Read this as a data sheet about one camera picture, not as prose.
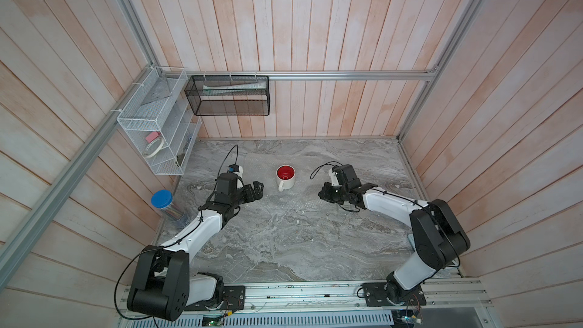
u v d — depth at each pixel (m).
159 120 0.69
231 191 0.70
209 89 0.90
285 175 1.02
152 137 0.82
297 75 0.98
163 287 0.41
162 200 0.76
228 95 1.04
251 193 0.78
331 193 0.82
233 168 0.78
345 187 0.74
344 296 0.75
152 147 0.82
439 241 0.46
